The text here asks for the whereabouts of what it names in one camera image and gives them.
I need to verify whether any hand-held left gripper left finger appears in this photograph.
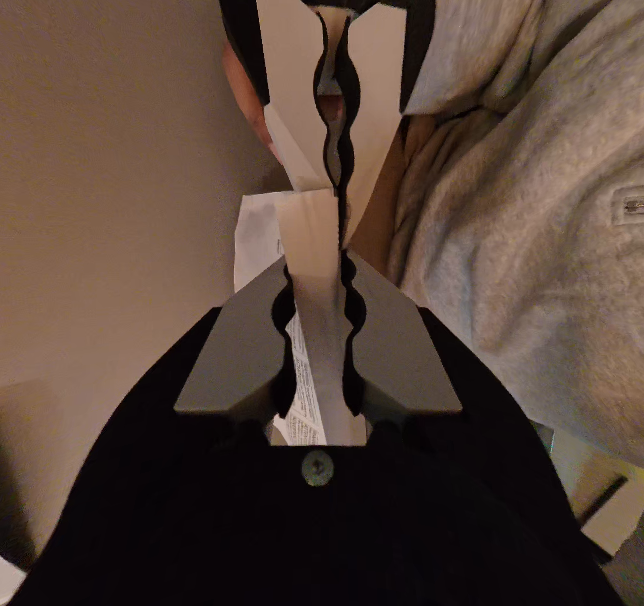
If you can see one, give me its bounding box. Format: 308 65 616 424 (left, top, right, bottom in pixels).
173 255 298 420

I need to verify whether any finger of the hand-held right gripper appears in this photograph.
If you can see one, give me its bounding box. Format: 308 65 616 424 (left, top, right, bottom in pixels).
254 0 339 200
334 4 407 250

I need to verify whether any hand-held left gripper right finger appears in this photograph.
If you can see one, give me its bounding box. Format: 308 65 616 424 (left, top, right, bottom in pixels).
342 250 464 425

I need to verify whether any person's right forearm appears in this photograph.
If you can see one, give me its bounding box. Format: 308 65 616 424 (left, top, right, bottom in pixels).
402 0 644 119

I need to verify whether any person's right hand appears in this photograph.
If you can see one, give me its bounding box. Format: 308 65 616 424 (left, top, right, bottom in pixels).
223 40 283 165

